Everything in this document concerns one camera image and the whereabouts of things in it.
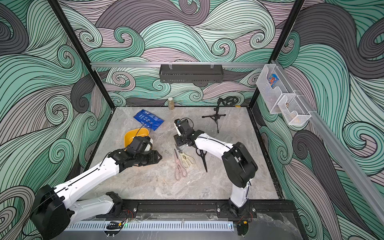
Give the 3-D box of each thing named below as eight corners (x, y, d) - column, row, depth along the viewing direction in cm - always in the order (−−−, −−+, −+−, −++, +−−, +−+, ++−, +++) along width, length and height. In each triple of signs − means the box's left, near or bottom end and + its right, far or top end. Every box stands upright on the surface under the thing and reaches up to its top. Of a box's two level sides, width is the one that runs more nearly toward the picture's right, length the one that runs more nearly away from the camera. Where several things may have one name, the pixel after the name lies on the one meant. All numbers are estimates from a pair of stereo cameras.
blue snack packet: (134, 119, 114) (133, 116, 112) (144, 111, 120) (143, 108, 117) (154, 131, 107) (153, 128, 104) (163, 122, 112) (163, 119, 110)
